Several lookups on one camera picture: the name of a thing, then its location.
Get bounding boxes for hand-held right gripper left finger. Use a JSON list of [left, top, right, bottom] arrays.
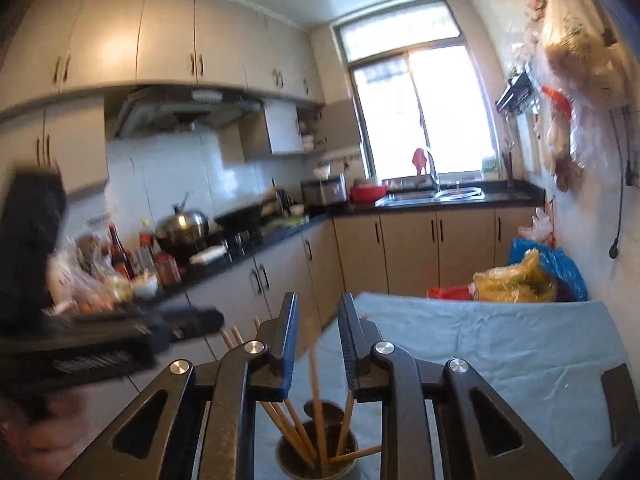
[[60, 292, 300, 480]]

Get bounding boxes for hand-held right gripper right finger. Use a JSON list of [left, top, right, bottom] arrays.
[[339, 293, 574, 480]]

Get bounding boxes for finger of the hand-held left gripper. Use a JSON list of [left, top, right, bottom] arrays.
[[155, 307, 225, 347]]

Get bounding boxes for bundle of wooden chopsticks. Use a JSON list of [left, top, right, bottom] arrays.
[[220, 316, 384, 469]]

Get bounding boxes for dark grey chopstick holder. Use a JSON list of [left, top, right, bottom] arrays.
[[275, 398, 360, 480]]

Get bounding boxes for person's left hand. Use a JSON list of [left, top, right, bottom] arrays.
[[20, 391, 97, 467]]

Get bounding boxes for red sauce jar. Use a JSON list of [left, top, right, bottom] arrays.
[[154, 253, 181, 285]]

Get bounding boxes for small white bowl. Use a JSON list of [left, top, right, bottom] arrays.
[[130, 272, 160, 300]]

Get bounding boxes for white plate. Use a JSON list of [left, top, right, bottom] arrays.
[[188, 245, 231, 266]]

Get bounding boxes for yellow capped oil bottle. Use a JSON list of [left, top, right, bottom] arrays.
[[138, 218, 157, 274]]

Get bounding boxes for gas stove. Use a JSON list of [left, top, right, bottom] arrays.
[[200, 227, 266, 256]]

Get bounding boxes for steel lidded pot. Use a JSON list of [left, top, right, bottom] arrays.
[[155, 192, 211, 259]]

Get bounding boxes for dark sauce bottle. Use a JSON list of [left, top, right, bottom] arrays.
[[107, 223, 132, 281]]

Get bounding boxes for black wok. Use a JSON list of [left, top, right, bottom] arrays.
[[214, 199, 277, 229]]

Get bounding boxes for red plastic bag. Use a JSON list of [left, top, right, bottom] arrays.
[[425, 283, 476, 301]]

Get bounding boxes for beige base cabinets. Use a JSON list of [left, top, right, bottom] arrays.
[[125, 205, 546, 377]]

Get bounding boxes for light blue tablecloth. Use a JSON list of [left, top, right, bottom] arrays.
[[287, 291, 632, 480]]

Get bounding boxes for steel kettle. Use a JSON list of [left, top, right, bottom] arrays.
[[272, 179, 294, 211]]

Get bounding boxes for red basin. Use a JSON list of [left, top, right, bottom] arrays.
[[348, 182, 389, 205]]

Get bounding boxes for silver rice cooker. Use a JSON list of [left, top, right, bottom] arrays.
[[301, 174, 349, 207]]

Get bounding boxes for steel kitchen sink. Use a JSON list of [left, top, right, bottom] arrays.
[[376, 186, 487, 207]]

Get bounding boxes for yellow plastic bag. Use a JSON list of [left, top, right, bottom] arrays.
[[472, 249, 559, 304]]

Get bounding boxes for chrome sink faucet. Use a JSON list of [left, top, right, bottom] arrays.
[[422, 147, 442, 194]]

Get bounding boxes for steel range hood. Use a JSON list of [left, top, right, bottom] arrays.
[[110, 85, 265, 141]]

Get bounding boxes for open shelf cabinet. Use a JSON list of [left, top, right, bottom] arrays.
[[239, 99, 362, 164]]

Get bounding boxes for black kitchen countertop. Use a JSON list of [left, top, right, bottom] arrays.
[[150, 182, 547, 302]]

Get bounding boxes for small white plastic bag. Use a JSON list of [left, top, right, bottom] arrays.
[[517, 207, 556, 246]]

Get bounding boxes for blue plastic bag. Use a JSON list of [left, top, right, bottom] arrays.
[[507, 237, 589, 304]]

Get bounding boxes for kitchen window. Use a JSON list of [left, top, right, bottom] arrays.
[[330, 0, 502, 181]]

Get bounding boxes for black smartphone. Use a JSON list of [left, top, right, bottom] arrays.
[[600, 363, 639, 449]]

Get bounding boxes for hanging brown bag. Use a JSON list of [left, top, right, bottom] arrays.
[[552, 154, 584, 194]]

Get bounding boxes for hanging white plastic bag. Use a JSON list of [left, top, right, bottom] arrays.
[[532, 107, 576, 177]]

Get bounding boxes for hanging clear food bag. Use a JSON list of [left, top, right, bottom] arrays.
[[541, 0, 624, 109]]

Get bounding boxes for white wall cabinets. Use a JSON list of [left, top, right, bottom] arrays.
[[0, 0, 327, 196]]

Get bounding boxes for black wall rack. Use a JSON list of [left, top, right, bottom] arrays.
[[495, 70, 536, 116]]

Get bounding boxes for black cable with plug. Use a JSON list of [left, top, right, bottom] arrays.
[[607, 104, 636, 261]]

